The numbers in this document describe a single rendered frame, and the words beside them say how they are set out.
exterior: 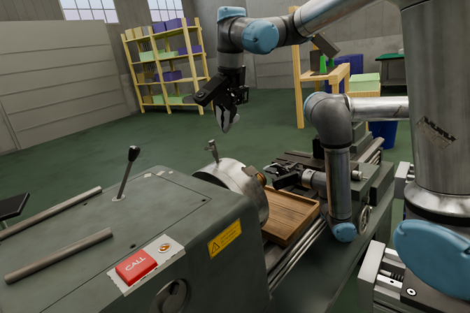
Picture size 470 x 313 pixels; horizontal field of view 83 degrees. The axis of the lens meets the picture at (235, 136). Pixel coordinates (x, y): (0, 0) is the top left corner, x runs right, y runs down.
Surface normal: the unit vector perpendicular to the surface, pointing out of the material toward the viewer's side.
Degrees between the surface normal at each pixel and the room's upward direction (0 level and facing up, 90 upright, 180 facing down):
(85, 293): 0
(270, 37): 104
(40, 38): 90
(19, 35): 90
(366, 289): 90
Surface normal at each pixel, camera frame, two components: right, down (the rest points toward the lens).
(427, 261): -0.80, 0.41
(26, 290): -0.14, -0.93
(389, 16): -0.60, 0.34
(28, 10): 0.78, 0.09
